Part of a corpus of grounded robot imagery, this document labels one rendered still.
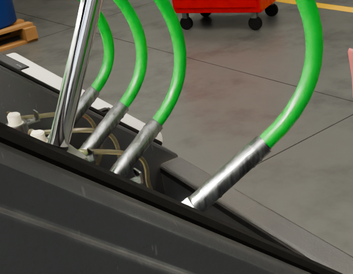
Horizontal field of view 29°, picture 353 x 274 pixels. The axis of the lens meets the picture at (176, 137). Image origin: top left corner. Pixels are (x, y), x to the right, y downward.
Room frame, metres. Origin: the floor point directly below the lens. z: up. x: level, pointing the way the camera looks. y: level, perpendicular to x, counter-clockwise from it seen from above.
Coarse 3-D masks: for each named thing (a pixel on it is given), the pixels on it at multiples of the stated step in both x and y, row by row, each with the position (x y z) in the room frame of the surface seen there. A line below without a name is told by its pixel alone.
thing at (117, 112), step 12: (120, 0) 0.77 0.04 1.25; (132, 12) 0.78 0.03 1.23; (132, 24) 0.78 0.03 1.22; (144, 36) 0.79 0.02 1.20; (144, 48) 0.78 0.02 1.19; (144, 60) 0.78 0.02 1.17; (144, 72) 0.78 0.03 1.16; (132, 84) 0.78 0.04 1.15; (132, 96) 0.77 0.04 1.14; (120, 108) 0.76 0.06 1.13; (108, 120) 0.75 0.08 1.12; (120, 120) 0.76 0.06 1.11; (96, 132) 0.75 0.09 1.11; (108, 132) 0.75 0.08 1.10; (84, 144) 0.74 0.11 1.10; (96, 144) 0.74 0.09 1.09
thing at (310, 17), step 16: (304, 0) 0.51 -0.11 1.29; (304, 16) 0.51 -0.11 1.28; (320, 32) 0.51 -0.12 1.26; (320, 48) 0.51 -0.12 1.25; (304, 64) 0.51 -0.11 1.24; (320, 64) 0.51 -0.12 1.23; (304, 80) 0.51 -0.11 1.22; (304, 96) 0.51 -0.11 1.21; (288, 112) 0.51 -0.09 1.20; (272, 128) 0.51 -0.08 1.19; (288, 128) 0.51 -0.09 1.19; (272, 144) 0.50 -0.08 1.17
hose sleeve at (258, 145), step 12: (252, 144) 0.51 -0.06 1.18; (264, 144) 0.50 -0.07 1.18; (240, 156) 0.50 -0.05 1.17; (252, 156) 0.50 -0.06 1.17; (264, 156) 0.50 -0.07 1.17; (228, 168) 0.50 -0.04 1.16; (240, 168) 0.50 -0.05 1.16; (252, 168) 0.50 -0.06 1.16; (216, 180) 0.50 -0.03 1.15; (228, 180) 0.50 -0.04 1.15; (204, 192) 0.50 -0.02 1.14; (216, 192) 0.50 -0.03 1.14; (204, 204) 0.50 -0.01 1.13
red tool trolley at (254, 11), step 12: (180, 0) 5.02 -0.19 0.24; (192, 0) 4.97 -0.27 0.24; (204, 0) 4.92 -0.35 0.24; (216, 0) 4.87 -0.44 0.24; (228, 0) 4.82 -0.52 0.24; (240, 0) 4.77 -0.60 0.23; (252, 0) 4.73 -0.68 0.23; (264, 0) 4.79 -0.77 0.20; (180, 12) 5.04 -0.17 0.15; (192, 12) 4.99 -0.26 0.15; (204, 12) 4.93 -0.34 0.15; (216, 12) 4.88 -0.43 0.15; (228, 12) 4.83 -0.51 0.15; (240, 12) 4.79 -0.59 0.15; (252, 12) 4.74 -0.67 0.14; (276, 12) 5.05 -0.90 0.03; (192, 24) 5.05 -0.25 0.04; (252, 24) 4.78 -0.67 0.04
